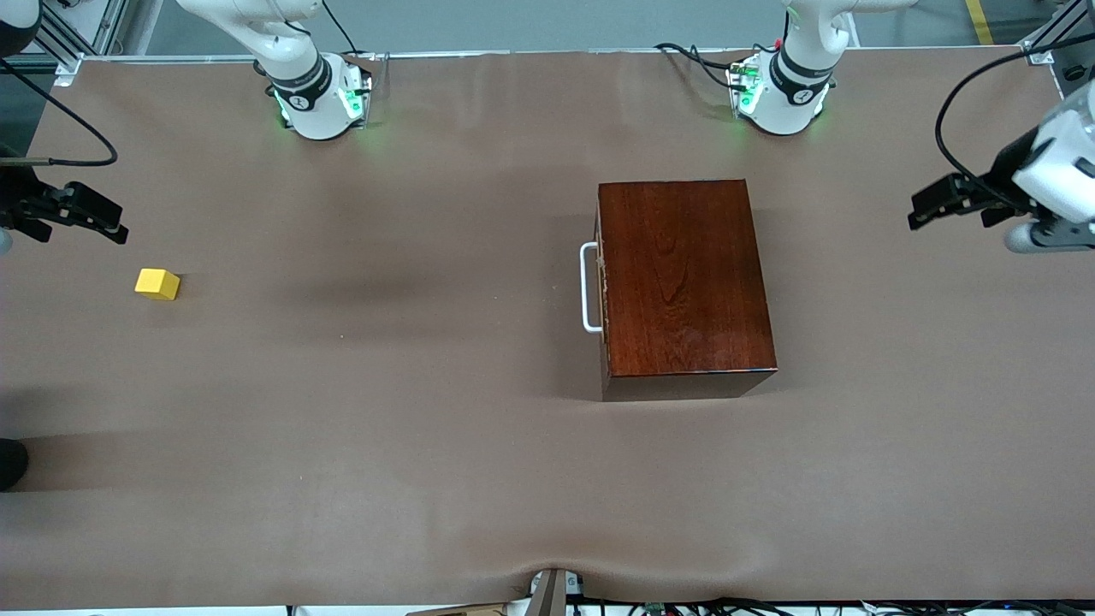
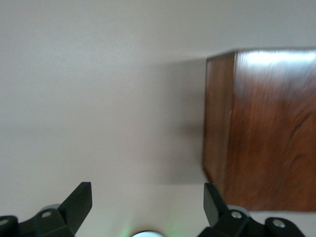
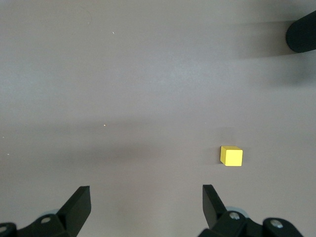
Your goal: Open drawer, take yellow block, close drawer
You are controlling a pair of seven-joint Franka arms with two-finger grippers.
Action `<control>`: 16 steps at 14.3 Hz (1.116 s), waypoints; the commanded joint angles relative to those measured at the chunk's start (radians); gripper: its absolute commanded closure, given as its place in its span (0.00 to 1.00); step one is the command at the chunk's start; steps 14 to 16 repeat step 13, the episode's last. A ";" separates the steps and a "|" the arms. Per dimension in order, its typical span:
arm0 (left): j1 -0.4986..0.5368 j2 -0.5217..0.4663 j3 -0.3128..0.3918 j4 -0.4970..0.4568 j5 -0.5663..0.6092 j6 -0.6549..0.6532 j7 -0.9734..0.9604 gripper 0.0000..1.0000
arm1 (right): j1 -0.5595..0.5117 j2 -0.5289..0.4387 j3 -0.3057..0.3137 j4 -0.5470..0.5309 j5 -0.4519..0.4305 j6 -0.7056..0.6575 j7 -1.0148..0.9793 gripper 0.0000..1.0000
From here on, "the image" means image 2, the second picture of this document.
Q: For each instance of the dark brown wooden cabinet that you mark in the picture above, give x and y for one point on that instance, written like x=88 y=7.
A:
x=271 y=135

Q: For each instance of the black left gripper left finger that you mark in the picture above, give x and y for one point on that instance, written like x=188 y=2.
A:
x=77 y=207

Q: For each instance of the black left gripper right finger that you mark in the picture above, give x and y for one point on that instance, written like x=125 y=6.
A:
x=212 y=205

